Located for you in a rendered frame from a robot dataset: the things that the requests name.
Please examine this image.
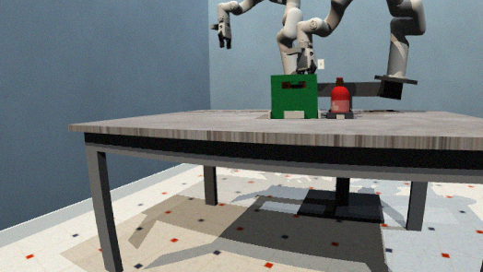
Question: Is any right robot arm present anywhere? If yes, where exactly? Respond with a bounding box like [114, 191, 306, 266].
[210, 0, 303, 75]

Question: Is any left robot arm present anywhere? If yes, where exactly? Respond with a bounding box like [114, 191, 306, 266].
[286, 0, 426, 79]

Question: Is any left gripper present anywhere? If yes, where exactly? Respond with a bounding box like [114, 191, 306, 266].
[296, 48, 317, 74]

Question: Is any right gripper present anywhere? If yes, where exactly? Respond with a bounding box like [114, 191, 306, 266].
[218, 22, 231, 49]

